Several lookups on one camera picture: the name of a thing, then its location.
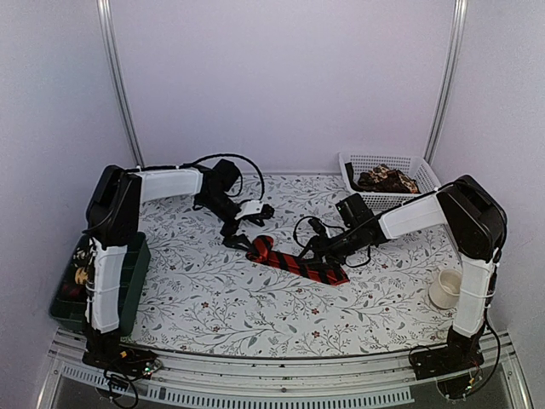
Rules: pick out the right aluminium frame post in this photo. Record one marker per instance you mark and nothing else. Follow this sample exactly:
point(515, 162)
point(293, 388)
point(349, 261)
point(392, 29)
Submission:
point(451, 62)

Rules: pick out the white perforated plastic basket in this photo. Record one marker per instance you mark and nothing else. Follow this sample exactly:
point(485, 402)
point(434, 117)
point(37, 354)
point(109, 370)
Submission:
point(353, 164)

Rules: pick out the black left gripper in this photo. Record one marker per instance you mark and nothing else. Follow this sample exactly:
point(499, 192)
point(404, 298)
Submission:
point(233, 240)

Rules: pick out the tan patterned rolled tie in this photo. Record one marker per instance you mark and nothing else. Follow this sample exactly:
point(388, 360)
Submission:
point(81, 276)

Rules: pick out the floral patterned table mat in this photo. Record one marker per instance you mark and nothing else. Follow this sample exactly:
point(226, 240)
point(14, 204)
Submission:
point(201, 297)

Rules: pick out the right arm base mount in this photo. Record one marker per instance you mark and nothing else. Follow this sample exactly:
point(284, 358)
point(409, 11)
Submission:
point(460, 359)

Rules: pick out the slotted aluminium front rail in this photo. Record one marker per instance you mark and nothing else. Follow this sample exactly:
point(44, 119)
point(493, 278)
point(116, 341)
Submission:
point(377, 381)

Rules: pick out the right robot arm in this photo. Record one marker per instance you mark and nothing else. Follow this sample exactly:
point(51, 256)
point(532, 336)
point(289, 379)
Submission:
point(477, 226)

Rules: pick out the dark red rolled tie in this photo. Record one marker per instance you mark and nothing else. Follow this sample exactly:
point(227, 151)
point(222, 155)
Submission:
point(72, 292)

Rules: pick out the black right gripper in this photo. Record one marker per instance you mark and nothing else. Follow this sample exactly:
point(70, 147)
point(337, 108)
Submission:
point(328, 251)

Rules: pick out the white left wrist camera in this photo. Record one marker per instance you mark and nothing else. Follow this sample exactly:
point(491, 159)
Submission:
point(255, 211)

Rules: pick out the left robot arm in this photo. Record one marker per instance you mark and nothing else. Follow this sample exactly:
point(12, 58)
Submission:
point(113, 218)

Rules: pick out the dark green divided organizer box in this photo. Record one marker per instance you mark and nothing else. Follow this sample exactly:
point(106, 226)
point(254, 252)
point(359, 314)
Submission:
point(70, 315)

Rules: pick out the left aluminium frame post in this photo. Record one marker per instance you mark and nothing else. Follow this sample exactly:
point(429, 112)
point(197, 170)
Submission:
point(104, 10)

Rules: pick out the brown patterned tie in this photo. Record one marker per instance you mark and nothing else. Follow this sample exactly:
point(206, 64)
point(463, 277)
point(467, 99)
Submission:
point(382, 179)

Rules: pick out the black floral rolled tie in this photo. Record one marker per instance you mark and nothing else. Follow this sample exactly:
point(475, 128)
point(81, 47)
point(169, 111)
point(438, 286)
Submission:
point(82, 258)

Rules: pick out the red black striped tie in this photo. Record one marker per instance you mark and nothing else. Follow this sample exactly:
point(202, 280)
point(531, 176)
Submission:
point(262, 252)

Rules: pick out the aluminium frame post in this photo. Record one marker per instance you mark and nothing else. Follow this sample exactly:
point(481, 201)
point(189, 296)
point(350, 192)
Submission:
point(451, 62)
point(104, 10)

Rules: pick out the white ceramic mug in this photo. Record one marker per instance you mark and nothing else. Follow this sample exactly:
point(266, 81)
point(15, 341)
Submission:
point(444, 292)

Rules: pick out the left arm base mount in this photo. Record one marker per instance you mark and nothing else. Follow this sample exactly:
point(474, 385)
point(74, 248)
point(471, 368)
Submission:
point(122, 367)

